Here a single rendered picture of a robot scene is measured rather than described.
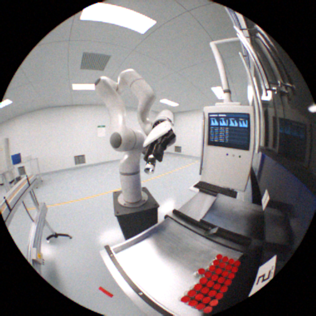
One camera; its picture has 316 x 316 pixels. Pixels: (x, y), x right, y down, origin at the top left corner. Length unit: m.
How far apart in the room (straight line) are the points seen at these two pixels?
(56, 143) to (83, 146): 1.40
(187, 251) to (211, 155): 0.81
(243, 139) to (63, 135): 5.43
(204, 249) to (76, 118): 5.26
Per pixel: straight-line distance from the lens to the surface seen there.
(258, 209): 0.70
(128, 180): 0.52
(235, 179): 0.99
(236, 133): 0.93
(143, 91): 0.50
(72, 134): 5.07
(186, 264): 0.38
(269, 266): 0.30
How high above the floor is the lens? 1.24
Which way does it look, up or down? 12 degrees down
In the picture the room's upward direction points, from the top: straight up
